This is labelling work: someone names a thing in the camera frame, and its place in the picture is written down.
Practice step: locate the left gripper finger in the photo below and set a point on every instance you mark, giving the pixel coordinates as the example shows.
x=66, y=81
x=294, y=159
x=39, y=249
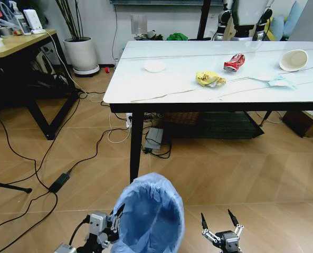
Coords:
x=105, y=239
x=117, y=217

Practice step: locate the black power adapter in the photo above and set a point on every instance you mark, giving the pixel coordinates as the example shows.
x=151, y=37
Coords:
x=60, y=182

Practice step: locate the black backpack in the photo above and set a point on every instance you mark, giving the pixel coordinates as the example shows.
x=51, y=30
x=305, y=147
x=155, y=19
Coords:
x=49, y=81

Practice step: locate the white plant pot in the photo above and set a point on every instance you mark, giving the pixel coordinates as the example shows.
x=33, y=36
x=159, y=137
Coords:
x=82, y=54

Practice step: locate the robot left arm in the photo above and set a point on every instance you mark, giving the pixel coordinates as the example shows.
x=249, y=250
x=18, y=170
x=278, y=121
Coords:
x=65, y=248

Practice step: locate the black tripod leg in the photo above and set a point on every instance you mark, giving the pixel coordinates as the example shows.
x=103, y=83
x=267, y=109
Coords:
x=11, y=186

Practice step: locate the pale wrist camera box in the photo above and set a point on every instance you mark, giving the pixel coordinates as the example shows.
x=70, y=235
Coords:
x=96, y=224
x=230, y=241

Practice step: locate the yellow crumpled snack wrapper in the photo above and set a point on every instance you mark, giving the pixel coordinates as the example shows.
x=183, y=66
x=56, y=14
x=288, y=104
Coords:
x=206, y=78

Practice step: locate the brown wicker basket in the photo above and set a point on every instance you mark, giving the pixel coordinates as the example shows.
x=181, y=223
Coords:
x=181, y=118

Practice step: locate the green cloth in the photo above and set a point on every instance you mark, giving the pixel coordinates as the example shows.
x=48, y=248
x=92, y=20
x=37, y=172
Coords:
x=178, y=37

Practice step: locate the trash bin with blue bag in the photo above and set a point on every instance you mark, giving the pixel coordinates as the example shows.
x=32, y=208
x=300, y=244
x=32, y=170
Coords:
x=151, y=210

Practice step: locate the white crumpled tissue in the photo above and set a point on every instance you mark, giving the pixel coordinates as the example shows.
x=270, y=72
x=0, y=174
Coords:
x=154, y=66

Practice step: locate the white marble top table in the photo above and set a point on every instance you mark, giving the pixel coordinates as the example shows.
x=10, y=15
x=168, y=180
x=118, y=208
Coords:
x=188, y=87

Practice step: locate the black stand pole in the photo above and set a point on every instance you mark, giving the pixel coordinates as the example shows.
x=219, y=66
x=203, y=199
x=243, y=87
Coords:
x=204, y=18

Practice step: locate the dark tall plant stems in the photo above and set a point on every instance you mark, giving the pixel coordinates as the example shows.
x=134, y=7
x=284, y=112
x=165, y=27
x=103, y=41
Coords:
x=71, y=19

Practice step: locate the wooden desk with black legs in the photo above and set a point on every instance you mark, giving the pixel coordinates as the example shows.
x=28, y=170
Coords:
x=16, y=44

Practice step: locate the clear plastic bag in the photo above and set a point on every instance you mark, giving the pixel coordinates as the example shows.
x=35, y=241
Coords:
x=1, y=14

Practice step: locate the large blue cushion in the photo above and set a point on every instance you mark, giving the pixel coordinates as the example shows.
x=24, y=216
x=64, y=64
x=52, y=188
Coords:
x=294, y=19

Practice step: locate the crushed red soda can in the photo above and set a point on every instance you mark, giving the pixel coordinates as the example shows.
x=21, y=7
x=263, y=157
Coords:
x=234, y=63

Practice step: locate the grey power box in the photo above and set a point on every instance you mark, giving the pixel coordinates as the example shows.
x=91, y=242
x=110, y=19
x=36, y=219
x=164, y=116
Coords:
x=154, y=138

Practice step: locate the red tape roll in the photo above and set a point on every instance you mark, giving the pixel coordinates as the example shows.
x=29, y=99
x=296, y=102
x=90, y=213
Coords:
x=107, y=70

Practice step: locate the small light blue cushion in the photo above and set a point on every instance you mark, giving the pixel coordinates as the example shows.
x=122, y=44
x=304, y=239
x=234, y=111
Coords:
x=277, y=26

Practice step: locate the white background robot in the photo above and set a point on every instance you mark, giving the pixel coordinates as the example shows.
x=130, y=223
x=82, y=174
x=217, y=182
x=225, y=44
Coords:
x=247, y=18

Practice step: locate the white desk device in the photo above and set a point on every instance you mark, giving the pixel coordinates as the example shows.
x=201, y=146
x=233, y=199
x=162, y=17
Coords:
x=33, y=21

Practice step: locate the brown cardboard box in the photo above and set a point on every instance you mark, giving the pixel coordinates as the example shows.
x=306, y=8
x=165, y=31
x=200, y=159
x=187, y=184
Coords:
x=305, y=124

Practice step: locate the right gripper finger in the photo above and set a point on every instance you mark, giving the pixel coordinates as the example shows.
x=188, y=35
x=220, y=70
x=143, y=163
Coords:
x=238, y=228
x=211, y=235

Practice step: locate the yellow cushion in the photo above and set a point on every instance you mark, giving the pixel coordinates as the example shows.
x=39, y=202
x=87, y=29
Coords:
x=269, y=33

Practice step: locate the white pump bottle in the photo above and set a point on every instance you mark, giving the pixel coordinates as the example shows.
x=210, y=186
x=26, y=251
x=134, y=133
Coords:
x=21, y=22

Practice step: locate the blue face mask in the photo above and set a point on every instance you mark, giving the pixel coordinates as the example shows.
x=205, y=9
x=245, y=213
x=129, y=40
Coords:
x=279, y=82

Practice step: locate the white paper bowl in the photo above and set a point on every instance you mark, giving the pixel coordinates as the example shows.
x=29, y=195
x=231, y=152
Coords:
x=293, y=60

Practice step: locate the white power strip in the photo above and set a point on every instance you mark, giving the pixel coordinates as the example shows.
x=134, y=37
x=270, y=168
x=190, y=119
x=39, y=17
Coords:
x=129, y=120

